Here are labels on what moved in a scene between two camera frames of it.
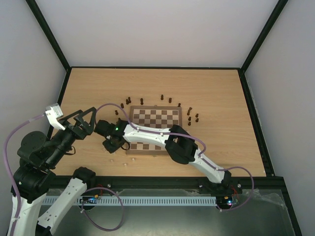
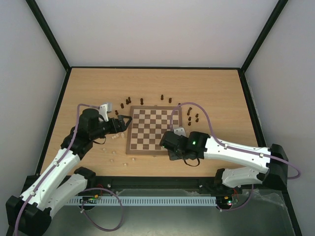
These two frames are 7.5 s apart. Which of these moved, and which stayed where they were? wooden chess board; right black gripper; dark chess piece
Moved: right black gripper
Stayed: dark chess piece; wooden chess board
